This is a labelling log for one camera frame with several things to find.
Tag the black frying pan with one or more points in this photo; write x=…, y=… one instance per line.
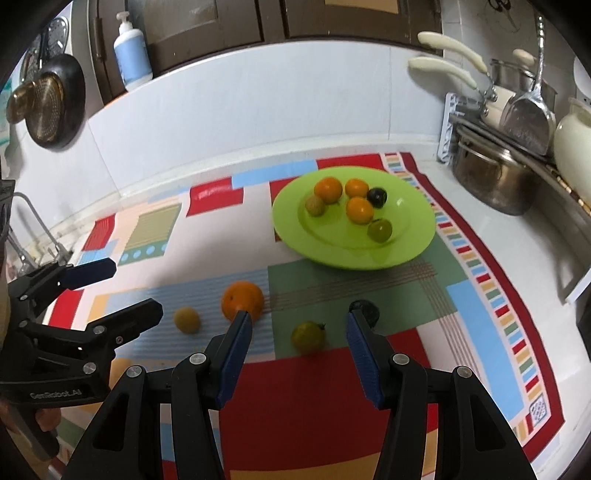
x=74, y=106

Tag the round metal grill plate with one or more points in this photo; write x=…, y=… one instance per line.
x=57, y=34

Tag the brass mesh strainer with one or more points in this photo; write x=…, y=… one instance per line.
x=48, y=110

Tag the white blue pump bottle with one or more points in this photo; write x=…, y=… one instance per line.
x=131, y=60

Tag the steel pot with lid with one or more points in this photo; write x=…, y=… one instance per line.
x=508, y=74

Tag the small yellow fruit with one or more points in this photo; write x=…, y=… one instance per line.
x=187, y=320

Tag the green plate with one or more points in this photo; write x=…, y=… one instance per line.
x=323, y=240

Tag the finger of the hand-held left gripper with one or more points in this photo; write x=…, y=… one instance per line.
x=134, y=314
x=92, y=272

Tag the large steel pot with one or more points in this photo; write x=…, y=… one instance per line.
x=494, y=180

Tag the steel spatula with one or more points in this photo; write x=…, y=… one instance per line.
x=526, y=124

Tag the green tomato with stem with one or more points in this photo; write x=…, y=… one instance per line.
x=308, y=337

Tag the colourful patchwork printed mat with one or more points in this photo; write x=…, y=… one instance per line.
x=415, y=295

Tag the small brownish fruit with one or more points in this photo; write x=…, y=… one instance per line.
x=316, y=205

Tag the white ceramic pot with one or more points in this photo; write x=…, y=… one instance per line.
x=572, y=147

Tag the orange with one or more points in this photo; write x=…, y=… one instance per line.
x=356, y=187
x=240, y=297

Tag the brass ladle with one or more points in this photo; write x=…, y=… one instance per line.
x=21, y=104

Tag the metal faucet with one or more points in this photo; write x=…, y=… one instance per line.
x=57, y=249

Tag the round green fruit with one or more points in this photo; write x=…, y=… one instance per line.
x=380, y=230

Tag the white dish rack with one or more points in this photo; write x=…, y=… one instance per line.
x=450, y=129

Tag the person's left hand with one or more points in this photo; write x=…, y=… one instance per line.
x=46, y=420

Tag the brown framed window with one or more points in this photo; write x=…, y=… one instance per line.
x=272, y=18

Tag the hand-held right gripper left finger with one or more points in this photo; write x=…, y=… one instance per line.
x=233, y=364

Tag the orange tomato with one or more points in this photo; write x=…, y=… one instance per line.
x=328, y=189
x=359, y=210

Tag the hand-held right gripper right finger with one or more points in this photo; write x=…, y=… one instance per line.
x=364, y=360

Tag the black hanging scissors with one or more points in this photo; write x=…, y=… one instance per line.
x=501, y=5

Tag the dark plum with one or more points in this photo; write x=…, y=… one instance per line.
x=377, y=196
x=369, y=311

